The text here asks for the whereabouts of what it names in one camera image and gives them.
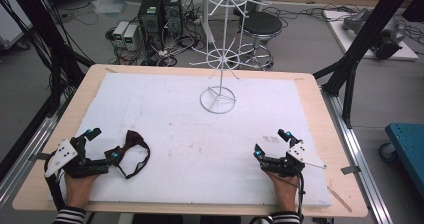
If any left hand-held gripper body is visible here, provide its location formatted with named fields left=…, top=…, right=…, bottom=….
left=44, top=135, right=111, bottom=179

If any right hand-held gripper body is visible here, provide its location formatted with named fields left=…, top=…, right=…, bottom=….
left=260, top=140, right=328, bottom=179

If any person's right hand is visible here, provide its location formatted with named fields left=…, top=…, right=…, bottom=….
left=266, top=171, right=300, bottom=214

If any person's left hand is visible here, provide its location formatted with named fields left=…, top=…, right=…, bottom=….
left=64, top=174, right=100, bottom=209

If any grey tape strip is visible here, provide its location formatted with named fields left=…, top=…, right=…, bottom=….
left=340, top=165, right=362, bottom=176
left=32, top=152, right=52, bottom=162

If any person's right striped sleeve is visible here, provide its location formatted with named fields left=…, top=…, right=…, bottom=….
left=269, top=211, right=301, bottom=224

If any person's striped sleeve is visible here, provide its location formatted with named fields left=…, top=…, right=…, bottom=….
left=269, top=211, right=301, bottom=224
left=52, top=205, right=87, bottom=224

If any person's left striped sleeve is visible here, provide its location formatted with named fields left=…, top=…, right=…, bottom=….
left=52, top=205, right=87, bottom=224

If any white foam mat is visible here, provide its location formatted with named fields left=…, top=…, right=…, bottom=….
left=49, top=71, right=333, bottom=208

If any thin wooden stick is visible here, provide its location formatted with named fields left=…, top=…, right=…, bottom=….
left=326, top=185, right=353, bottom=214

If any grey power supply unit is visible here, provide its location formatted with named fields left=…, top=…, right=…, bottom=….
left=112, top=20, right=130, bottom=49
left=122, top=23, right=140, bottom=53

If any black round stool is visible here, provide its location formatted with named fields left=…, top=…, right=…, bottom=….
left=237, top=10, right=284, bottom=70

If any blue wheeled cart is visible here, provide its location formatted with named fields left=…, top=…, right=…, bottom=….
left=379, top=122, right=424, bottom=200

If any black computer tower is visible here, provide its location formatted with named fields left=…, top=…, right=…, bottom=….
left=162, top=0, right=184, bottom=40
left=137, top=0, right=165, bottom=53

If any clear plastic bag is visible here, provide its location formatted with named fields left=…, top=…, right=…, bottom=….
left=90, top=0, right=128, bottom=16

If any grey machine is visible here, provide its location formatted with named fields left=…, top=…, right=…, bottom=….
left=341, top=7, right=407, bottom=61

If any white flat platform board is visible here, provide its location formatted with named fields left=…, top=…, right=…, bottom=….
left=322, top=8, right=420, bottom=62

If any aluminium rail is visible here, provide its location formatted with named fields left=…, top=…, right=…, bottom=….
left=320, top=89, right=395, bottom=224
left=0, top=108, right=66, bottom=205

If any white wire hanging rack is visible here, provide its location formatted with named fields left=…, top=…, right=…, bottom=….
left=182, top=0, right=269, bottom=115

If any black metal frame stand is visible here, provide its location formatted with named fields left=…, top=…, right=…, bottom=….
left=312, top=0, right=418, bottom=129
left=0, top=0, right=95, bottom=118

